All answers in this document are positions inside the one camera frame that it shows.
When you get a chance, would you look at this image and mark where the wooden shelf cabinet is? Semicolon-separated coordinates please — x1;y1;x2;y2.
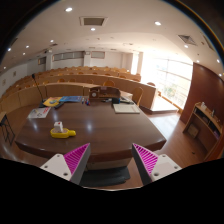
183;102;223;152

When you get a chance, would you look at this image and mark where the black chair under table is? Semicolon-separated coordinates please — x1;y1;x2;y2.
80;166;130;187

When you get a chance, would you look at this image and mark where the white charger plug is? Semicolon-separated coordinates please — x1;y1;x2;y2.
54;121;63;133

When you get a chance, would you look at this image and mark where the black side stand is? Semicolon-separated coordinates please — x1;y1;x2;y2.
0;112;15;144

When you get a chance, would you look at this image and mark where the white notebook pad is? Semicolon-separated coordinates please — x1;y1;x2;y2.
113;104;140;114

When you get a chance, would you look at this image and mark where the black gooseneck microphone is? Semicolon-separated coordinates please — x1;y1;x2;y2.
31;73;46;108

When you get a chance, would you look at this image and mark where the wooden chair centre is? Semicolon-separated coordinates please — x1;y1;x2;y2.
103;80;115;87

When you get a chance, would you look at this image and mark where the white paper sheet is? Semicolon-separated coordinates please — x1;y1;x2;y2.
28;107;51;119

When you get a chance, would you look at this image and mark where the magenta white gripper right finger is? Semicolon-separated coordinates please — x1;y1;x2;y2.
131;143;181;185

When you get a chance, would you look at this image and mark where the wooden desk organizer box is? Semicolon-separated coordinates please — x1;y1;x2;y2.
89;86;121;100

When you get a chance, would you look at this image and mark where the yellow blue booklet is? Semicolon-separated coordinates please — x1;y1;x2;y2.
44;96;82;107

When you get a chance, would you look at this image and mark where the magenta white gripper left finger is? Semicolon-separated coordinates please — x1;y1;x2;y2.
41;143;91;185

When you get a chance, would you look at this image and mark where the wooden chair right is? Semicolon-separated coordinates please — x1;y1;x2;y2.
132;87;143;106

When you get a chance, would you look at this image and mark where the wooden chair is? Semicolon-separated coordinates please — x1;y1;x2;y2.
103;80;115;87
132;87;143;106

